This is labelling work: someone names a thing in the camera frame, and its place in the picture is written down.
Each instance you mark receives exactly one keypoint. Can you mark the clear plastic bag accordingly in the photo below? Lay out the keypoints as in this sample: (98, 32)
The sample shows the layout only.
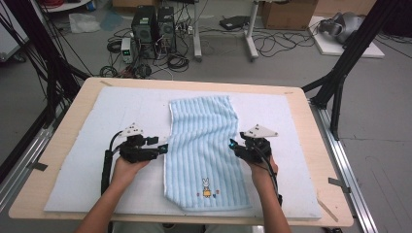
(84, 23)

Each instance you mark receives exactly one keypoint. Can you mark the aluminium rail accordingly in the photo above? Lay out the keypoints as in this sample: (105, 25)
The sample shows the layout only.
(19, 171)
(350, 174)

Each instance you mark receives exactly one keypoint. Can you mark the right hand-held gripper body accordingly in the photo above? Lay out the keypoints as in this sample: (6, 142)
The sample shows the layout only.
(256, 149)

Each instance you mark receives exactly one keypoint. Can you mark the grey tape piece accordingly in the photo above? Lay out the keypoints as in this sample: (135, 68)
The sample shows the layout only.
(38, 166)
(338, 184)

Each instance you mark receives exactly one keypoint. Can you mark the black computer tower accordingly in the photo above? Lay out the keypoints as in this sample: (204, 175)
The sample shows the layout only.
(144, 32)
(166, 29)

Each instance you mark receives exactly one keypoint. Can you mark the white foam mat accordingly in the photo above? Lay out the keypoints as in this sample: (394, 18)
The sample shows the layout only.
(97, 181)

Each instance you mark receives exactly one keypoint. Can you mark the person's left hand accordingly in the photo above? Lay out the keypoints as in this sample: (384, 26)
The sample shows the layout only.
(124, 173)

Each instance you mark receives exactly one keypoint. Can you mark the white floor board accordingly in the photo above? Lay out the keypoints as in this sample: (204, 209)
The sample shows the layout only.
(366, 50)

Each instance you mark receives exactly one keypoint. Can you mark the white cabinet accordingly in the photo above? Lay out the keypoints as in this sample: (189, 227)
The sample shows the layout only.
(9, 42)

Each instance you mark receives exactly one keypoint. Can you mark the black metal frame stand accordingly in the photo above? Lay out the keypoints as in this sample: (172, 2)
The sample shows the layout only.
(343, 68)
(55, 71)

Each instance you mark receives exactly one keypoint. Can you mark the round white table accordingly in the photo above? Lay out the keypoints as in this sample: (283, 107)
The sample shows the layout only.
(71, 6)

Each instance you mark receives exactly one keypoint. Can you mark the large cardboard box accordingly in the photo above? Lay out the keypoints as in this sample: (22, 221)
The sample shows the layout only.
(288, 14)

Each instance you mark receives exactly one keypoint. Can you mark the black flat case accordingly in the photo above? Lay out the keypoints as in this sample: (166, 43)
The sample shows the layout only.
(234, 22)

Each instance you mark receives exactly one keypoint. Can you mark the grey headset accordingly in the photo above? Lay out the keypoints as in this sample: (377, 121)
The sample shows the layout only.
(343, 26)

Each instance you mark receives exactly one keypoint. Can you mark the white desk leg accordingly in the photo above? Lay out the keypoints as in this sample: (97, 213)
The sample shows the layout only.
(251, 35)
(197, 32)

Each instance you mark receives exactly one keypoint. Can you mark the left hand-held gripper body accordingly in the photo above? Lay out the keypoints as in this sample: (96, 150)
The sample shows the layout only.
(137, 153)

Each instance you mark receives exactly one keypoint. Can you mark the light blue towel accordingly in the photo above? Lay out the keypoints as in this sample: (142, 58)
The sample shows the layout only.
(200, 145)

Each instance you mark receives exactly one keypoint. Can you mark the person's right hand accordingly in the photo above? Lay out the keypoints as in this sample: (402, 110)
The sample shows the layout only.
(264, 170)

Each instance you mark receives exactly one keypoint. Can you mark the white power supply box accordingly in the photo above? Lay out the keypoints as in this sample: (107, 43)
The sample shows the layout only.
(127, 50)

